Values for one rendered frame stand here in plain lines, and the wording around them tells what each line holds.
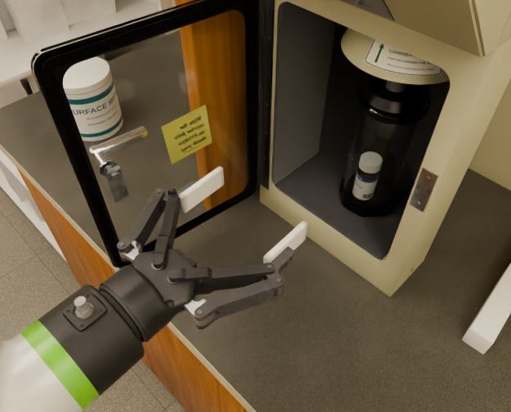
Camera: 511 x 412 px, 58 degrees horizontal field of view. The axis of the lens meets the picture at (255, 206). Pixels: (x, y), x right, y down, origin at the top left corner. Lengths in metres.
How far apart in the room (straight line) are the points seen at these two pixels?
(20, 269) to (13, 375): 1.79
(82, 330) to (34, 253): 1.81
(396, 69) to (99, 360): 0.47
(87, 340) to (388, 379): 0.49
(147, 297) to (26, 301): 1.67
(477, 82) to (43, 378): 0.50
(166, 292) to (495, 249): 0.68
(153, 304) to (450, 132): 0.38
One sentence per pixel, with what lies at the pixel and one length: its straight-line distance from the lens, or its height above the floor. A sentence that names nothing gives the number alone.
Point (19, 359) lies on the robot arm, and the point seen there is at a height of 1.27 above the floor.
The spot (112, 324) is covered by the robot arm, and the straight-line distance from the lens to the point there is 0.44.
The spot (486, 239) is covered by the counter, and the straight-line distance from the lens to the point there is 0.99.
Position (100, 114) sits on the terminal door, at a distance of 0.62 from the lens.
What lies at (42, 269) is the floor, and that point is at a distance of 2.18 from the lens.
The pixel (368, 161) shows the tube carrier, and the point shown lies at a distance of 0.76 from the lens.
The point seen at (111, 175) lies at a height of 1.21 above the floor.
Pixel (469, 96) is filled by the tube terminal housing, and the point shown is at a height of 1.35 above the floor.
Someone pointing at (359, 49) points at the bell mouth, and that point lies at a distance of 0.64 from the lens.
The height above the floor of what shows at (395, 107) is 1.25.
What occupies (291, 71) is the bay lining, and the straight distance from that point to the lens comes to 0.75.
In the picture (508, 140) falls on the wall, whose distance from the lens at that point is 1.09.
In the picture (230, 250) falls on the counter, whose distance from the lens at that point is 0.87.
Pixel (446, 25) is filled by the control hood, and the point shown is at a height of 1.45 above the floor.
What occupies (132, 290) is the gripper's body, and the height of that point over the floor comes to 1.26.
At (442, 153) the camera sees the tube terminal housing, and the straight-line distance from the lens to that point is 0.61.
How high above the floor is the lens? 1.64
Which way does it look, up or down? 48 degrees down
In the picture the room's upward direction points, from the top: straight up
